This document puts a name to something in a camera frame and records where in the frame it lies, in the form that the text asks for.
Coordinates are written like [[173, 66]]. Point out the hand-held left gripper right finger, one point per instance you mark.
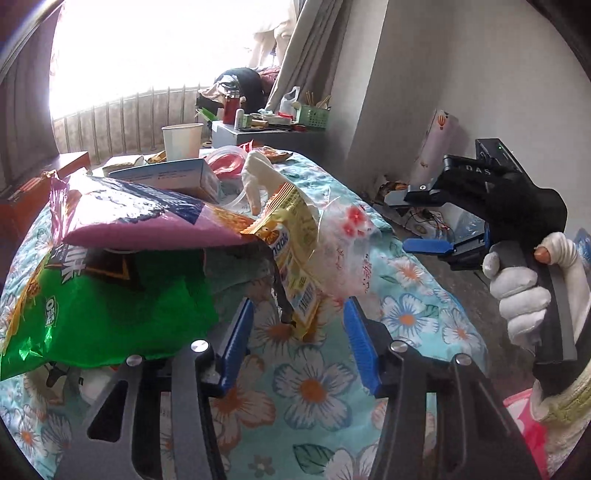
[[362, 346]]

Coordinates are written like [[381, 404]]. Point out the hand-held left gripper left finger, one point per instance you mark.
[[235, 344]]

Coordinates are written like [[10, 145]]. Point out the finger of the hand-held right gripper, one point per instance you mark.
[[425, 194], [427, 246]]

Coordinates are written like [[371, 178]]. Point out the yellow snack packet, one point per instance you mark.
[[295, 258]]

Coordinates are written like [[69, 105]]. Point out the large green snack bag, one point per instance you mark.
[[138, 304]]

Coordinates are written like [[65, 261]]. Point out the person's right forearm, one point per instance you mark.
[[568, 438]]

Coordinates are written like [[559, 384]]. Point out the person's right hand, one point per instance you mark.
[[519, 304]]

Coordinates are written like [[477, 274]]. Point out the flat white box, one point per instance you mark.
[[396, 197]]

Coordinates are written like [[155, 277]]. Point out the rolled patterned wallpaper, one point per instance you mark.
[[434, 147]]

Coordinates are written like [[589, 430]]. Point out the clear red-flowered plastic bag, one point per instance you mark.
[[346, 249]]

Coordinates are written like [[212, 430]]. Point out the green plastic basket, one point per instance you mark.
[[314, 117]]

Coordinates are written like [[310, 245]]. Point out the pink snack bag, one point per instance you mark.
[[138, 217]]

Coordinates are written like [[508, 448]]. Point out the white rubber glove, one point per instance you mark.
[[258, 175]]

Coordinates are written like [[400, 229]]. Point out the blue and white carton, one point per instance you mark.
[[180, 177]]

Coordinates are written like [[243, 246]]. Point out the grey cabinet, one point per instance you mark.
[[258, 134]]

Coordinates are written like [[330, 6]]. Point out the pink blanket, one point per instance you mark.
[[526, 424]]

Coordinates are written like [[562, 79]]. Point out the beige curtain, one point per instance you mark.
[[314, 46]]

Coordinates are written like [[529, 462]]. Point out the small white bottle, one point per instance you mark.
[[240, 119]]

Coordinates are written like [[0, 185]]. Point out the small orange snack packet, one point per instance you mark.
[[157, 158]]

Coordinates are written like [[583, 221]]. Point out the white paper cup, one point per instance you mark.
[[182, 141]]

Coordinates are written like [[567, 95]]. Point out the black bag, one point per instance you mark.
[[244, 85]]

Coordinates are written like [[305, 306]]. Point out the red thermos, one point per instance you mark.
[[230, 108]]

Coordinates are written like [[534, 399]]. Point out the hanging cream garment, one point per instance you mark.
[[272, 32]]

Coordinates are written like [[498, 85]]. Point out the metal window railing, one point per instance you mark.
[[124, 120]]

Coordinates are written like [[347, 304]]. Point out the orange wooden cabinet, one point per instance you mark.
[[41, 184]]

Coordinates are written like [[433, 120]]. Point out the grey curtain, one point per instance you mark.
[[25, 92]]

